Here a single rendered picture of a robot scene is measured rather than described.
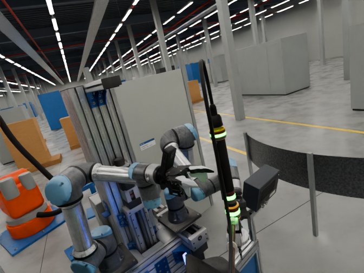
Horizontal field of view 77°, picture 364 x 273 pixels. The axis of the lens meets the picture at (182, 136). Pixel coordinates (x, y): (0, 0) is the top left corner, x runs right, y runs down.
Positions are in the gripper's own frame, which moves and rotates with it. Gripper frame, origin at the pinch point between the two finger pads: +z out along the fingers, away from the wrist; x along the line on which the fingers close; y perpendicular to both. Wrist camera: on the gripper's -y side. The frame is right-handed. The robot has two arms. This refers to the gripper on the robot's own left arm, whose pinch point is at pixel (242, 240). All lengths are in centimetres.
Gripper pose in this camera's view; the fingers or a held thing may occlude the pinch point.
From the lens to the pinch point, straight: 98.3
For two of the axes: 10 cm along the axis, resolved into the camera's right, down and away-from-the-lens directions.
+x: -9.9, 1.2, 0.9
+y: 1.5, 5.4, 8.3
